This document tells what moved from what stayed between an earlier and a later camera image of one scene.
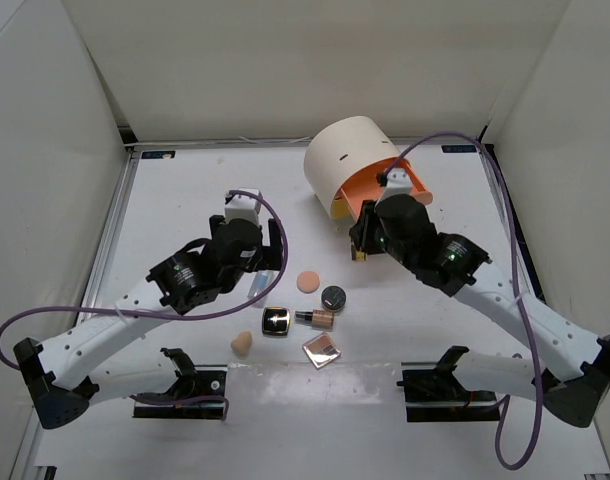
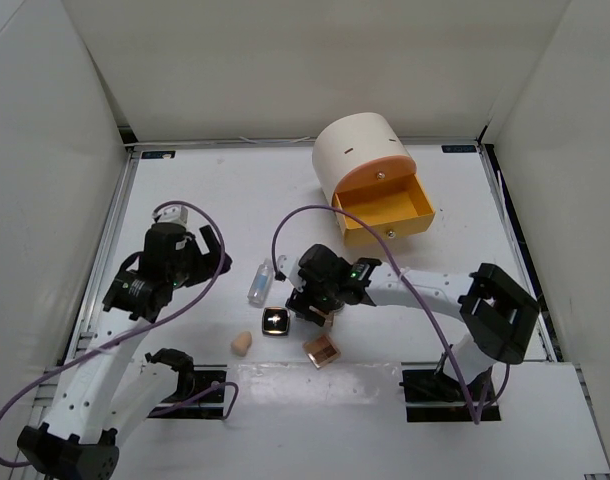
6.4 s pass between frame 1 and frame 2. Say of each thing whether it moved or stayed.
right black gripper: moved
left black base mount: stayed
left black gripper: moved
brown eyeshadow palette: stayed
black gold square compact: stayed
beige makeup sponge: stayed
